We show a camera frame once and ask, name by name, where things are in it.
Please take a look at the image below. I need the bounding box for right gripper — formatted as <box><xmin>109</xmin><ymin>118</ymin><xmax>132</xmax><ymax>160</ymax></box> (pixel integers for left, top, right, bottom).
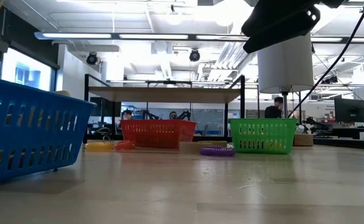
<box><xmin>241</xmin><ymin>0</ymin><xmax>347</xmax><ymax>54</ymax></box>

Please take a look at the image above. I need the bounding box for green plastic basket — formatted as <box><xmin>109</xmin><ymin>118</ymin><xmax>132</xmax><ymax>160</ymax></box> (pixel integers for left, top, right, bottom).
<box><xmin>229</xmin><ymin>118</ymin><xmax>298</xmax><ymax>155</ymax></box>

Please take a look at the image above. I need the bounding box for purple coil wrist keychain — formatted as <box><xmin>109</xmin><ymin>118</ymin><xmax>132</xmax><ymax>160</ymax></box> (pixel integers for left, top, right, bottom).
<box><xmin>199</xmin><ymin>146</ymin><xmax>236</xmax><ymax>157</ymax></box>

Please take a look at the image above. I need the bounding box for red orange small toy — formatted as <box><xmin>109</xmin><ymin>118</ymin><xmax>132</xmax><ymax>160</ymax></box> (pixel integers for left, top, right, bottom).
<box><xmin>84</xmin><ymin>135</ymin><xmax>115</xmax><ymax>152</ymax></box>

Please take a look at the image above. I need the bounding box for black background desk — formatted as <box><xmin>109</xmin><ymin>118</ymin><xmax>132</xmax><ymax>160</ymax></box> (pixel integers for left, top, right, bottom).
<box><xmin>312</xmin><ymin>124</ymin><xmax>364</xmax><ymax>151</ymax></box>

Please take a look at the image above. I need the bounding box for white shade table lamp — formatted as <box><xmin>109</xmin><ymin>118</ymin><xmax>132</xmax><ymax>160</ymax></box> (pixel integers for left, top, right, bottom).
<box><xmin>256</xmin><ymin>32</ymin><xmax>315</xmax><ymax>147</ymax></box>

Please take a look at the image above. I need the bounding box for black ceiling spotlight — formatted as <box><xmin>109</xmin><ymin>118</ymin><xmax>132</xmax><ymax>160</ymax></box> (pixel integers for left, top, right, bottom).
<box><xmin>85</xmin><ymin>52</ymin><xmax>99</xmax><ymax>66</ymax></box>
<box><xmin>189</xmin><ymin>49</ymin><xmax>201</xmax><ymax>63</ymax></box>

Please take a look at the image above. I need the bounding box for black computer monitor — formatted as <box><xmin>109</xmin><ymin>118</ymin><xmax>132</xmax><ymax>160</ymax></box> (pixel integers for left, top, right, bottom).
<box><xmin>334</xmin><ymin>97</ymin><xmax>364</xmax><ymax>124</ymax></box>

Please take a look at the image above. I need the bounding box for wooden shelf riser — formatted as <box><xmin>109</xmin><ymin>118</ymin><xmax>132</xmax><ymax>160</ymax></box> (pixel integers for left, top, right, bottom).
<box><xmin>83</xmin><ymin>73</ymin><xmax>246</xmax><ymax>144</ymax></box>

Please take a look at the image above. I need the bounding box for red plastic basket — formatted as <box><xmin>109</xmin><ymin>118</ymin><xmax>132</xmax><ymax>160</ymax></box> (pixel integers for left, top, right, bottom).
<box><xmin>120</xmin><ymin>119</ymin><xmax>197</xmax><ymax>149</ymax></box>

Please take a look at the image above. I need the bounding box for long ceiling light bar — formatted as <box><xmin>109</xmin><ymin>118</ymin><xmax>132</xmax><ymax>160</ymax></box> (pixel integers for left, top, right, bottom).
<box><xmin>34</xmin><ymin>30</ymin><xmax>364</xmax><ymax>44</ymax></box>

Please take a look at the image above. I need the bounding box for blue plastic basket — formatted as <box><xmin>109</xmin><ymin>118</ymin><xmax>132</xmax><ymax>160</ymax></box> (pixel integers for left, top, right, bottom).
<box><xmin>0</xmin><ymin>75</ymin><xmax>96</xmax><ymax>187</ymax></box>

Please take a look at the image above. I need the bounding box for bright window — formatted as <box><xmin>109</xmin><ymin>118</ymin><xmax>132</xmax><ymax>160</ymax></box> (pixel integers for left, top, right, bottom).
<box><xmin>0</xmin><ymin>47</ymin><xmax>58</xmax><ymax>93</ymax></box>

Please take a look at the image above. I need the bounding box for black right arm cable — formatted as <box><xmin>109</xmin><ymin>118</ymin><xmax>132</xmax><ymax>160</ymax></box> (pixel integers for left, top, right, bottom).
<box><xmin>286</xmin><ymin>0</ymin><xmax>364</xmax><ymax>119</ymax></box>

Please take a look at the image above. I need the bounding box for orange coil wrist keychain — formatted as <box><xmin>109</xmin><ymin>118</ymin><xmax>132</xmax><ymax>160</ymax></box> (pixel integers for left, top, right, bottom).
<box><xmin>113</xmin><ymin>140</ymin><xmax>136</xmax><ymax>151</ymax></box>

